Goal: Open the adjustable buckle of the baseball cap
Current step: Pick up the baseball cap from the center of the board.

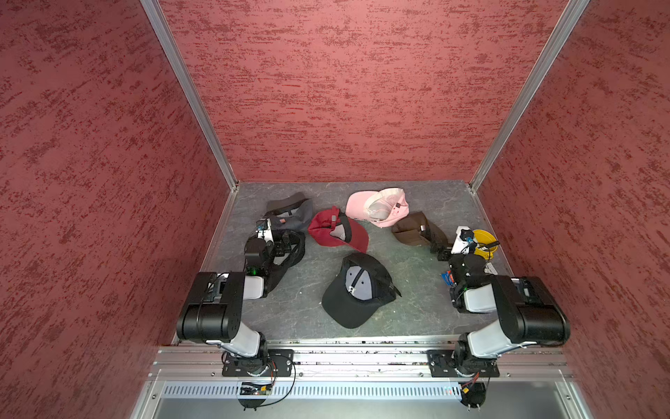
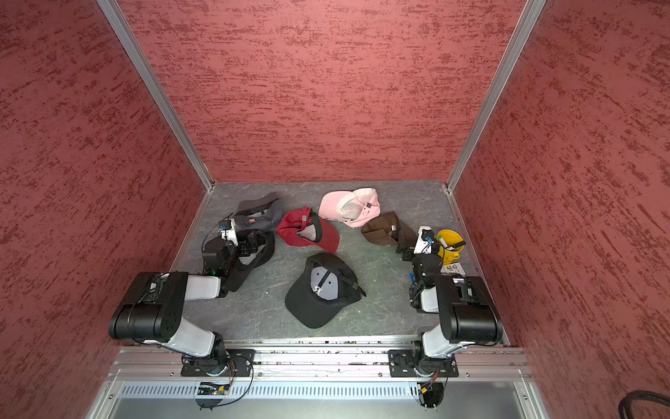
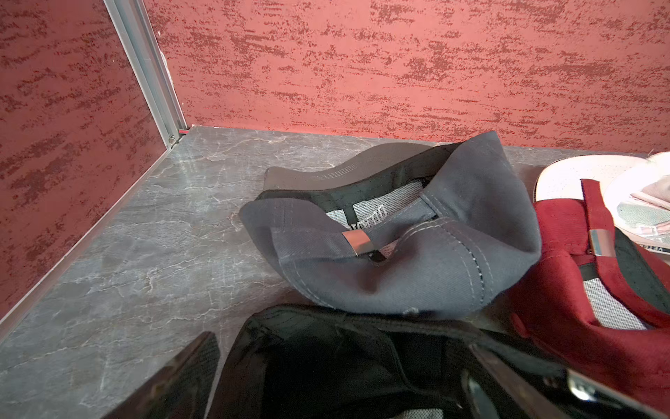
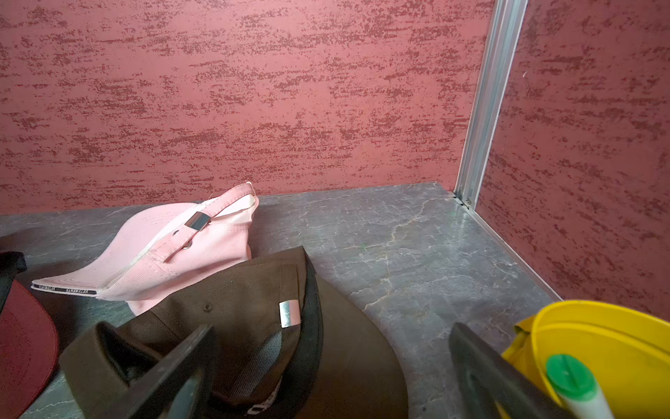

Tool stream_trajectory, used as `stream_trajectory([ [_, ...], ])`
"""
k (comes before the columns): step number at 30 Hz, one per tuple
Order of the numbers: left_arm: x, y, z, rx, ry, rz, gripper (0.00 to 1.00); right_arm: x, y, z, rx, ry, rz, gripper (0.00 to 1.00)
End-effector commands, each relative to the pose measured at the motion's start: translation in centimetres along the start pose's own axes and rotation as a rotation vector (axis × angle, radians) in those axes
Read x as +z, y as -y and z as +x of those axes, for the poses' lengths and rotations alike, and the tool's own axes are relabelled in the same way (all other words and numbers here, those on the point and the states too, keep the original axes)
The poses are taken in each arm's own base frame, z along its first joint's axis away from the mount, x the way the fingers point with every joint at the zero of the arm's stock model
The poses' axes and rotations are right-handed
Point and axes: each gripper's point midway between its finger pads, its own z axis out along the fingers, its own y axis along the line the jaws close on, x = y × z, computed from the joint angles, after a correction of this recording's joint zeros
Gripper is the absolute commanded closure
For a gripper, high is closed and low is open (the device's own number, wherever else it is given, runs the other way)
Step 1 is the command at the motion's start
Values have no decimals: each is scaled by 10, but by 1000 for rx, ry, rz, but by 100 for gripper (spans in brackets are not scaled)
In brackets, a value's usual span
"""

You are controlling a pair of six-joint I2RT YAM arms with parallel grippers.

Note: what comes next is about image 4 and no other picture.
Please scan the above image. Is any brown baseball cap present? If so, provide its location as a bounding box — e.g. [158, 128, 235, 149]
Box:
[59, 247, 408, 418]

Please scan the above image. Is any right rear aluminium corner post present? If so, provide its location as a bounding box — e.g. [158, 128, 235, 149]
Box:
[455, 0, 529, 210]

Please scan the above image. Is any yellow plastic cup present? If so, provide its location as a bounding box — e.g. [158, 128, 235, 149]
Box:
[502, 300, 669, 418]

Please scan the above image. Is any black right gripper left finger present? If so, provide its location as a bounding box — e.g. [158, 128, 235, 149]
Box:
[102, 326, 217, 418]

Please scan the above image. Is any green capped white marker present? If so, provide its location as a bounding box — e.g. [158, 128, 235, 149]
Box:
[546, 354, 614, 419]

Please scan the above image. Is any pink baseball cap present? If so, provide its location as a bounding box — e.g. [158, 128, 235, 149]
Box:
[31, 183, 259, 315]

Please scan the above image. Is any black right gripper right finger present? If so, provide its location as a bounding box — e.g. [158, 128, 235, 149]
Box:
[448, 323, 573, 419]

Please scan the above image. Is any dark red baseball cap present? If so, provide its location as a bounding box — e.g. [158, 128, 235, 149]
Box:
[1, 251, 59, 418]

